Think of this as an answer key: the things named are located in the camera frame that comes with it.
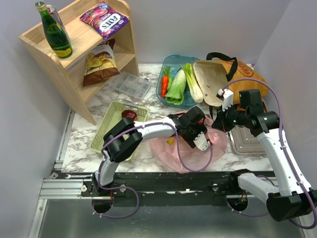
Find green celery stalk bunch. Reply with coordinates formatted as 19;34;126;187
181;63;204;103

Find red apple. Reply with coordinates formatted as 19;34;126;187
121;110;138;121

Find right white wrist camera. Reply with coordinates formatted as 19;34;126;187
216;89;234;111

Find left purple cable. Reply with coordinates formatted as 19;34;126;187
91;123;213;219

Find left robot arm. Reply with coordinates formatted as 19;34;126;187
92;106;211;196

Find pink plastic grocery bag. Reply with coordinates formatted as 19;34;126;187
149;117;228;174

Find green glass bottle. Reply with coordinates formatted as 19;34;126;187
35;1;73;59

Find napa cabbage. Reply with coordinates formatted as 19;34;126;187
165;69;187;105

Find silver metal tray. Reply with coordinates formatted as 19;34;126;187
228;126;265;156

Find brown potato chips bag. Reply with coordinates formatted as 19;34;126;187
82;39;120;87

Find yellow banana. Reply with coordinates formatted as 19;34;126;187
167;138;174;145

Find clear plastic compartment box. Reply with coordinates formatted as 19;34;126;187
108;71;152;100

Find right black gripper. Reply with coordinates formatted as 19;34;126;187
212;102;249;132

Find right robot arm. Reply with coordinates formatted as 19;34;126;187
212;89;317;222

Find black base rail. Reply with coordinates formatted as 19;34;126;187
81;171;278;208

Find red silver soda can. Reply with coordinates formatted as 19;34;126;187
47;4;65;31

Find purple Fox's candy bag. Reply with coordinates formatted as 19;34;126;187
80;2;129;40

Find teal transparent plastic container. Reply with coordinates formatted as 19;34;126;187
156;55;199;109

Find light green plastic basket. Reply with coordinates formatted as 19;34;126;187
90;101;149;154

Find orange carrot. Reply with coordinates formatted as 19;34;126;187
161;66;171;98

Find purple cable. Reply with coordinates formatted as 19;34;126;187
91;123;213;219
219;78;317;229

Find wooden shelf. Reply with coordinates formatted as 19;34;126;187
19;0;139;125

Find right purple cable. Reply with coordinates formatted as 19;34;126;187
219;78;317;229

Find orange tote bag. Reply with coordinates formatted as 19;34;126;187
193;52;268;107

